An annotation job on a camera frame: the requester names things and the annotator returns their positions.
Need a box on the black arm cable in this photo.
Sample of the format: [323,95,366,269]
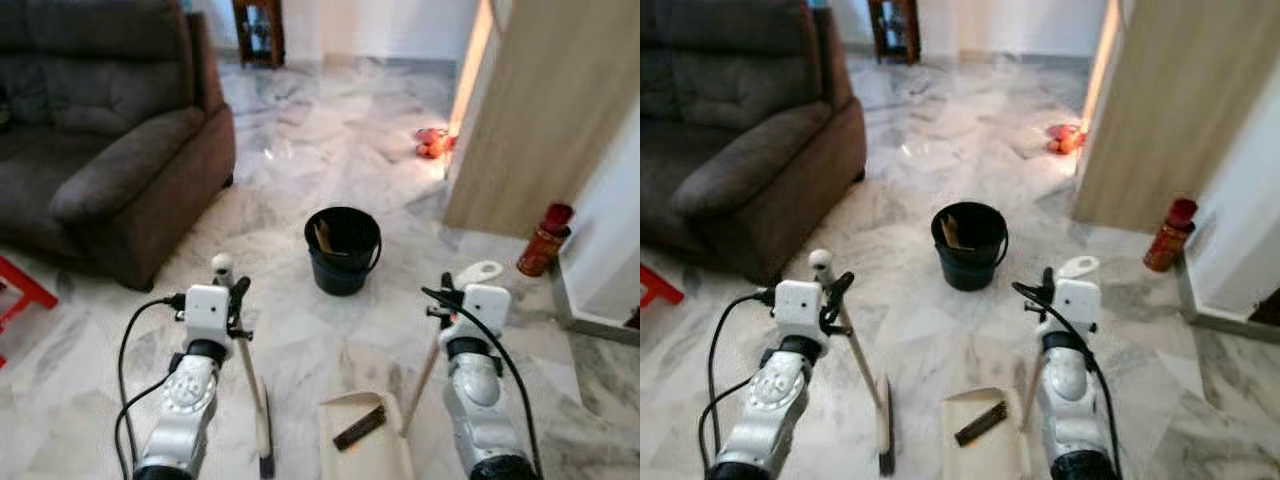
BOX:
[113,293,191,480]
[695,288,779,476]
[1010,281,1126,479]
[420,286,546,479]

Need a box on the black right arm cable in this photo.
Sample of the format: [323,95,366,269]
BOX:
[420,286,546,479]
[1010,281,1126,479]

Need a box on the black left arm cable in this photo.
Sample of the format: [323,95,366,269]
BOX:
[695,288,779,476]
[113,293,191,480]

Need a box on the light wood cabinet panel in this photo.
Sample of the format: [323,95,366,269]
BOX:
[1072,0,1280,234]
[443,0,641,239]

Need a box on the dark brown wood block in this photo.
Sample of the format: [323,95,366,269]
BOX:
[332,403,388,451]
[954,400,1009,447]

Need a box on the grey metal floor frame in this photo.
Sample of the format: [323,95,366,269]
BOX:
[1175,250,1280,346]
[548,255,641,346]

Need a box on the small red toy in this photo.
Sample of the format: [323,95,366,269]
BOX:
[415,127,456,161]
[1045,123,1086,156]

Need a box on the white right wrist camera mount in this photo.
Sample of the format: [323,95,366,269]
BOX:
[1052,278,1101,336]
[455,284,512,346]

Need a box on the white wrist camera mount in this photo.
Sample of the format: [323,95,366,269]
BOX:
[775,280,824,341]
[183,285,233,349]
[1052,278,1101,336]
[455,284,512,346]

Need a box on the dark brown fabric sofa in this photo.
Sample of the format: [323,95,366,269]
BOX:
[0,0,237,293]
[640,0,868,286]

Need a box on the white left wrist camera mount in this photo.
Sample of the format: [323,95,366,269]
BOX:
[775,280,824,341]
[183,285,233,349]

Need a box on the red plastic stool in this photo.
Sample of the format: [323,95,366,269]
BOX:
[0,256,59,369]
[640,263,686,309]

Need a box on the black plastic bucket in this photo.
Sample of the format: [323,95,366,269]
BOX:
[304,206,383,297]
[931,201,1010,293]

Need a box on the cream long-handled dustpan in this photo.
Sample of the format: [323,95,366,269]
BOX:
[318,260,505,480]
[942,256,1101,480]

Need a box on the dark wooden display cabinet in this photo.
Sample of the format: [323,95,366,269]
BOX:
[232,0,287,69]
[868,0,922,66]

